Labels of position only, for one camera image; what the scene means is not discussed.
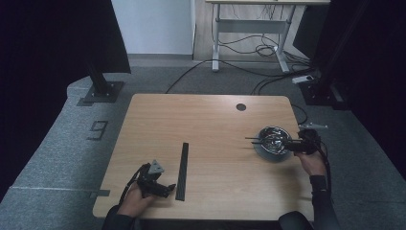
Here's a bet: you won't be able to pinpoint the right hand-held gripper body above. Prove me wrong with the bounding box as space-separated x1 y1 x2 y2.
288 122 329 156

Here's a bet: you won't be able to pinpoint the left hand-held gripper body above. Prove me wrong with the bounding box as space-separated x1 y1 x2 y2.
136 158 169 198

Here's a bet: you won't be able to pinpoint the black bar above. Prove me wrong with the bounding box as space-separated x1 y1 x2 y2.
174 142 190 202

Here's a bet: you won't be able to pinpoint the stainless steel bowl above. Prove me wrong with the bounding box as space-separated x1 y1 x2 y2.
258 126 293 156

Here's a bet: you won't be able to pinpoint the black textured chopstick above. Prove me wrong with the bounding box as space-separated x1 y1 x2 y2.
244 136 288 144
251 141 288 148

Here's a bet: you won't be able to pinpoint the person's right hand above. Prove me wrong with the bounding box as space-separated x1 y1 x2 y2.
294 145 328 177

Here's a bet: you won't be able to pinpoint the person's left hand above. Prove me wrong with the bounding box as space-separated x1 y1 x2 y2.
116 183 157 219

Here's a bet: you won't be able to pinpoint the grey round plate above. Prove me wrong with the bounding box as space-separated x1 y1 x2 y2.
254 133 293 163

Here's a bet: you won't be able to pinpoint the black metal stand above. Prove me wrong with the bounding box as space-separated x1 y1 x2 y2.
300 0 372 111
76 58 125 107

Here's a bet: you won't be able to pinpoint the white power strip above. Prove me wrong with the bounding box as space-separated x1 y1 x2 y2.
291 74 315 85

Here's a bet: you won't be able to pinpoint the black curtain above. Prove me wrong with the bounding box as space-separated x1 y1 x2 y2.
293 0 406 181
0 0 132 200

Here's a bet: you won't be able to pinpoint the black looped floor cable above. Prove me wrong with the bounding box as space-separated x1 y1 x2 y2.
290 103 309 126

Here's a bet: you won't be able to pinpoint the right hand-held gripper cable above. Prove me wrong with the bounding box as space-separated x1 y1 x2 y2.
314 137 333 205

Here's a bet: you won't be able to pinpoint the black power strip cable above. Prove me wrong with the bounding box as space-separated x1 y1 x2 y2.
251 75 296 96

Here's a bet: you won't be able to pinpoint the tangled black cables under desk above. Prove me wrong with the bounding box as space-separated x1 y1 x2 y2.
210 4 312 65

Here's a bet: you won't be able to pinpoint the long black floor cable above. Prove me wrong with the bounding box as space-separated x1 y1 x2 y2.
165 58 315 94

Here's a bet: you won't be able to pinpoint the white metal frame desk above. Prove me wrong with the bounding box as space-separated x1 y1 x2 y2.
205 0 331 74

